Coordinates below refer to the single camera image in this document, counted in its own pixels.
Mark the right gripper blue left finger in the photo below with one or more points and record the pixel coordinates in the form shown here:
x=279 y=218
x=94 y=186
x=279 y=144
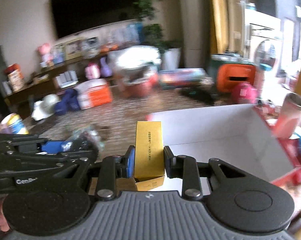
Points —
x=129 y=161

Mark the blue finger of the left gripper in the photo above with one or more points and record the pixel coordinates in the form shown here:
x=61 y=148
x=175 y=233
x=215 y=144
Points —
x=55 y=147

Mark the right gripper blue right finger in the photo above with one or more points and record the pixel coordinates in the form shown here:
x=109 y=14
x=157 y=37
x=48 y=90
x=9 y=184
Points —
x=169 y=161

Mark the yellow rectangular box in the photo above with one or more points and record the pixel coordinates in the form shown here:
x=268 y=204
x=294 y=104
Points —
x=149 y=168

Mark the person's left hand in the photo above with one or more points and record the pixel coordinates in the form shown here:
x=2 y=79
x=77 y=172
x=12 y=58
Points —
x=4 y=227

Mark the white helmet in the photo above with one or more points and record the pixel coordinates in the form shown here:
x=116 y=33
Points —
x=45 y=108

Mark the white blue can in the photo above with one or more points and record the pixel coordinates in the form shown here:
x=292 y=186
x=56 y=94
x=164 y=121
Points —
x=13 y=124

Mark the dark blue dumbbell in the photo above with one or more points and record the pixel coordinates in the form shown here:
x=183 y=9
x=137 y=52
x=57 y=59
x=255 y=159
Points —
x=68 y=103

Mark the orange white carton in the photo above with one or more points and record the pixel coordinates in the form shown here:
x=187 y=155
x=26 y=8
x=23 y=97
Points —
x=93 y=93

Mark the wooden tv cabinet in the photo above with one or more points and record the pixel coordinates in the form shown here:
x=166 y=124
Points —
x=54 y=80

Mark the black remote control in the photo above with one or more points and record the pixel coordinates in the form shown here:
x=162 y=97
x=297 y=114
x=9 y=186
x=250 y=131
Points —
x=198 y=94

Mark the orange snack box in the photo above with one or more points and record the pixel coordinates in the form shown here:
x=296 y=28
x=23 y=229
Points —
x=15 y=77

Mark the white cardboard box red outside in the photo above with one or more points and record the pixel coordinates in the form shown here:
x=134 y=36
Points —
x=236 y=134

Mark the clear plastic storage case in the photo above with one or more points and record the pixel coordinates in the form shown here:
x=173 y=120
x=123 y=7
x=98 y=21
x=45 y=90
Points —
x=182 y=77

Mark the pink toy figure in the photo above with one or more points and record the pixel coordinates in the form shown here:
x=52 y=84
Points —
x=45 y=54

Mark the framed photo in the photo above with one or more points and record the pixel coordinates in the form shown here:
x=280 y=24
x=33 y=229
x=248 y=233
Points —
x=73 y=49

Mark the pink fluffy ball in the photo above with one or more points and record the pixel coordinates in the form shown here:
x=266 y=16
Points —
x=244 y=93

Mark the white plant pot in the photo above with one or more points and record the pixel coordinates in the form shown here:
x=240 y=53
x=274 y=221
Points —
x=171 y=59

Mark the white plastic bag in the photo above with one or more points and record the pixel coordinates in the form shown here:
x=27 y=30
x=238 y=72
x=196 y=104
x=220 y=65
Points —
x=135 y=57

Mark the orange green tissue box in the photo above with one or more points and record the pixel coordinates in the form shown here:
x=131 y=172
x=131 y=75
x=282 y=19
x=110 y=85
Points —
x=229 y=69

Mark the green potted plant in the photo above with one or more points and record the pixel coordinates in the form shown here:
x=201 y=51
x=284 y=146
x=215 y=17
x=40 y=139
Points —
x=162 y=23

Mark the pink steel tumbler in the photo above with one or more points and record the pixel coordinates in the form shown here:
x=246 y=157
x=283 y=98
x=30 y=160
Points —
x=289 y=117

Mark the washing machine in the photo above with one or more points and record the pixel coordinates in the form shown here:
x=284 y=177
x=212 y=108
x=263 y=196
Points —
x=263 y=40

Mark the black wall television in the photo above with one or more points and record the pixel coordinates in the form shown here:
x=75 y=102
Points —
x=74 y=16

